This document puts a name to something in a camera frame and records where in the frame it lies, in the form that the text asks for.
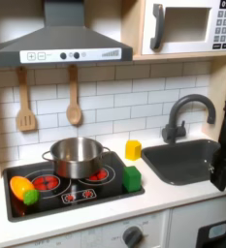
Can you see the green toy block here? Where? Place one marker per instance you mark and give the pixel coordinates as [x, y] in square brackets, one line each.
[131, 178]

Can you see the yellow toy block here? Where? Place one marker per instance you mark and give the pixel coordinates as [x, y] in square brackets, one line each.
[133, 150]

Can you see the dark grey sink basin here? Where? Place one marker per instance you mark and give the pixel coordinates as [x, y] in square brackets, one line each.
[182, 161]

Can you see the dark grey tap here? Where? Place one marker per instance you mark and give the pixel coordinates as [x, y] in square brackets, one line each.
[182, 119]

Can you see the grey oven knob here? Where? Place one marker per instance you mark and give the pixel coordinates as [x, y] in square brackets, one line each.
[132, 236]

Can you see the steel pot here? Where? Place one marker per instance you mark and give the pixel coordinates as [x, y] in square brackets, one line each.
[76, 157]

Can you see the white toy microwave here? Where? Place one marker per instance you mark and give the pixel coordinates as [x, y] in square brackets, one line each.
[188, 25]

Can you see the black stove top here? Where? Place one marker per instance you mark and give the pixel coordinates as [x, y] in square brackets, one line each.
[66, 190]

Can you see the wooden spoon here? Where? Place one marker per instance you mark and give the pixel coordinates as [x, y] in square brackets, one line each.
[73, 103]

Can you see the orange toy carrot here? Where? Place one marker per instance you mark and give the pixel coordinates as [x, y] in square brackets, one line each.
[22, 189]

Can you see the grey range hood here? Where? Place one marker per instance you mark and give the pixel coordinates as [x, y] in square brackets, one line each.
[63, 42]

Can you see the wooden slotted spatula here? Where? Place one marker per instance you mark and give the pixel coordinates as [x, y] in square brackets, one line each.
[25, 106]

